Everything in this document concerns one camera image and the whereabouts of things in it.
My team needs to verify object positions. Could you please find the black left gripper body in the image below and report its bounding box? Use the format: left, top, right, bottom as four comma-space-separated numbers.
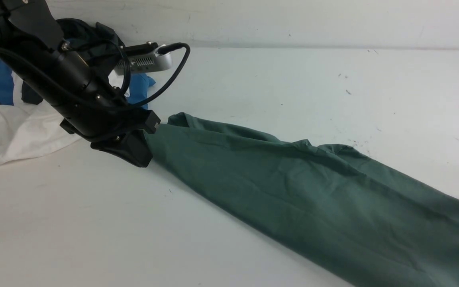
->
60, 108, 161, 142

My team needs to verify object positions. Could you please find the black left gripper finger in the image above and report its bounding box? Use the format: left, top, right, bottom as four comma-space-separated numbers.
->
90, 130, 153, 168

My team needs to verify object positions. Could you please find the green long sleeve shirt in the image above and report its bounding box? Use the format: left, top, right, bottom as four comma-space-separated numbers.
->
146, 113, 459, 287

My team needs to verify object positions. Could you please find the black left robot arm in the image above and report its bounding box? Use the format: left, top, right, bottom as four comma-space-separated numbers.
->
0, 0, 160, 167

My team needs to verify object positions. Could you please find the dark grey garment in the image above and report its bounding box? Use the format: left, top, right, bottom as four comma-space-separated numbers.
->
20, 18, 126, 105

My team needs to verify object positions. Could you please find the white garment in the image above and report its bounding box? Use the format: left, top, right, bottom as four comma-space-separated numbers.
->
0, 72, 80, 165

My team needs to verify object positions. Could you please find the blue garment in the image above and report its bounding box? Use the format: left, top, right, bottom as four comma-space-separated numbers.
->
0, 60, 155, 106

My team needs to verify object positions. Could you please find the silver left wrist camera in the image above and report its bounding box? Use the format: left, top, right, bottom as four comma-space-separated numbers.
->
123, 42, 173, 73

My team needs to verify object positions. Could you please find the black left camera cable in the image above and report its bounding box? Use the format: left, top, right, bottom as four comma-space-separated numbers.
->
0, 40, 191, 110

